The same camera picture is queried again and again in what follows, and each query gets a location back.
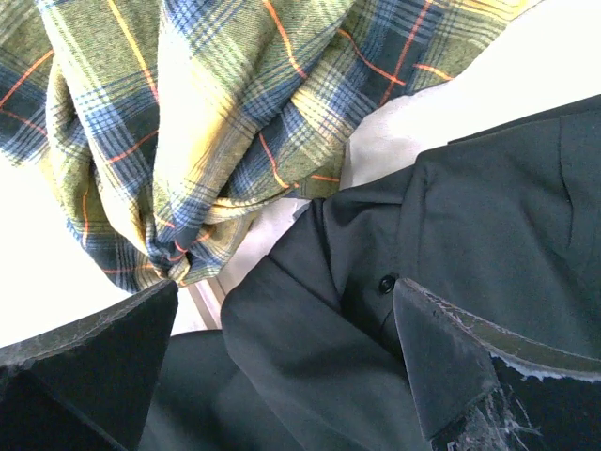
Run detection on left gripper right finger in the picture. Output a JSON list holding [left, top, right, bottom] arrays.
[[393, 279, 600, 450]]

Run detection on black hanging shirt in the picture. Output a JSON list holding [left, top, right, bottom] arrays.
[[140, 97, 600, 450]]

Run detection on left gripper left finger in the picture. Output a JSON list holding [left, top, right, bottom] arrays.
[[1, 281, 178, 450]]

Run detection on yellow plaid flannel shirt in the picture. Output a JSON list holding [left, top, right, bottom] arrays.
[[1, 1, 531, 293]]

